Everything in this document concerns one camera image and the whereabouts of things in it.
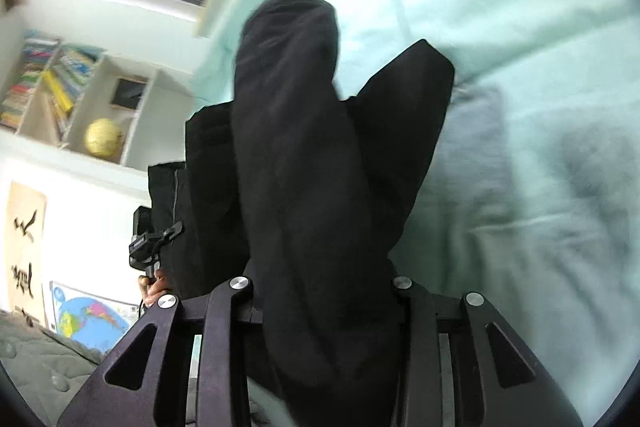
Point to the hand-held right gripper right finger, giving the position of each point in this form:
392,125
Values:
417,327

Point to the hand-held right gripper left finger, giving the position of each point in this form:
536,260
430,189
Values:
225,322

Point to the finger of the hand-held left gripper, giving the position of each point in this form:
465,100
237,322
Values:
171,231

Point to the black jacket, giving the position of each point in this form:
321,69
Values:
300,157

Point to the person's left hand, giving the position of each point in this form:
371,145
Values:
156,289

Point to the white bookshelf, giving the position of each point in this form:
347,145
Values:
135,132

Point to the yellow globe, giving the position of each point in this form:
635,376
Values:
104,138

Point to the small framed blackboard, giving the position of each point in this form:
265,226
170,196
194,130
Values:
129,93

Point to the grey-green quilt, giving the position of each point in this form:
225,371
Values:
45,372

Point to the row of colourful books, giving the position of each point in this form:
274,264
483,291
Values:
45,82

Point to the light green bed sheet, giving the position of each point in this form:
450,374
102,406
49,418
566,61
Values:
525,107

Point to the world map wall poster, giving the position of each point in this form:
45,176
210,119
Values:
90,317

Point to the calligraphy wall scroll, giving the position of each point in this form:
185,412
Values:
25,247

